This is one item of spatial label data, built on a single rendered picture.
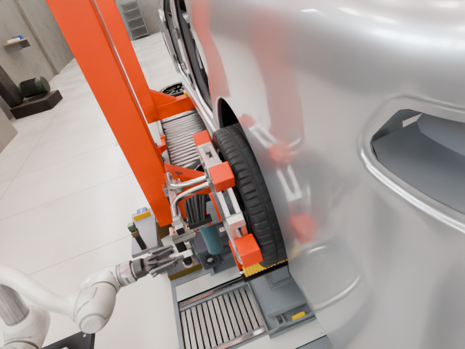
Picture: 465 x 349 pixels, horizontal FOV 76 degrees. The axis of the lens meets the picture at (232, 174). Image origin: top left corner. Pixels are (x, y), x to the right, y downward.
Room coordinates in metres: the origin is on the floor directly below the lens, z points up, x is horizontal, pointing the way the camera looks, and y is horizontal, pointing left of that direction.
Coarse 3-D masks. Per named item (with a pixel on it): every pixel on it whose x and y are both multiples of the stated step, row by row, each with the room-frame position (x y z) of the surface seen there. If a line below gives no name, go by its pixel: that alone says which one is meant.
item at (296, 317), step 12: (252, 288) 1.13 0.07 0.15; (264, 312) 0.96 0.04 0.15; (288, 312) 0.92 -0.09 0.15; (300, 312) 0.88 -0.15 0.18; (312, 312) 0.87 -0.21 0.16; (264, 324) 0.89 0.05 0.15; (276, 324) 0.87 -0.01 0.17; (288, 324) 0.86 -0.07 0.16; (300, 324) 0.86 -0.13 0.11; (276, 336) 0.85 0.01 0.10
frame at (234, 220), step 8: (208, 144) 1.18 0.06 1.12; (200, 152) 1.13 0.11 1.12; (208, 152) 1.16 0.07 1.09; (200, 160) 1.33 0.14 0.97; (216, 160) 1.02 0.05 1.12; (216, 192) 0.92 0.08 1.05; (232, 192) 0.90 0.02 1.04; (224, 200) 0.88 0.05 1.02; (232, 200) 0.88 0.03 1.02; (224, 208) 0.86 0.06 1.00; (224, 216) 0.85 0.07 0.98; (232, 216) 0.84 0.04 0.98; (240, 216) 0.83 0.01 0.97; (224, 224) 1.20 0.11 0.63; (232, 224) 0.82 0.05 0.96; (240, 224) 0.82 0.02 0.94; (232, 232) 0.82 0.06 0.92; (232, 240) 1.08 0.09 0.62
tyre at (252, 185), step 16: (224, 128) 1.24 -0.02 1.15; (240, 128) 1.12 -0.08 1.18; (224, 144) 1.04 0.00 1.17; (240, 144) 1.01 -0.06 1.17; (240, 160) 0.94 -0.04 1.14; (256, 160) 0.94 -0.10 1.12; (240, 176) 0.89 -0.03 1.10; (256, 176) 0.88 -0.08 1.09; (240, 192) 0.89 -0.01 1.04; (256, 192) 0.84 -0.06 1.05; (256, 208) 0.81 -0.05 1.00; (272, 208) 0.81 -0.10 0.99; (256, 224) 0.79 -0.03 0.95; (272, 224) 0.79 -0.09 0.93; (256, 240) 0.83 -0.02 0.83; (272, 240) 0.78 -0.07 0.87; (272, 256) 0.78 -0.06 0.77
